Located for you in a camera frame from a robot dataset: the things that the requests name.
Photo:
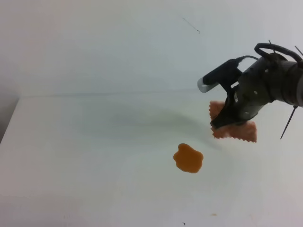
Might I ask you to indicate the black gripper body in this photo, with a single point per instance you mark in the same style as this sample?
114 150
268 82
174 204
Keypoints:
262 83

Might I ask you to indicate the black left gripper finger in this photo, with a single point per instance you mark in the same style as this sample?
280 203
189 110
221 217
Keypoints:
223 110

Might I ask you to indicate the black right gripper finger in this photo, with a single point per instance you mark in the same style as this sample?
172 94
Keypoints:
227 122

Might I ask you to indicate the pink-orange rag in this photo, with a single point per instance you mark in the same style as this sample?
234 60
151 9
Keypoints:
245 131

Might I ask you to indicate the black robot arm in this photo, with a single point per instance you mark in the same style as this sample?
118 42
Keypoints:
293 84

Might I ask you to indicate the brown coffee stain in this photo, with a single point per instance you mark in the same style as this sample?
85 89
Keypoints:
188 159

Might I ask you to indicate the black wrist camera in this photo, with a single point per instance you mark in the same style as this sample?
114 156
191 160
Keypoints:
225 75

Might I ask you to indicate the black cable tie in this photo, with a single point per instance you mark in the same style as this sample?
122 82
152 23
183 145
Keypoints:
289 119

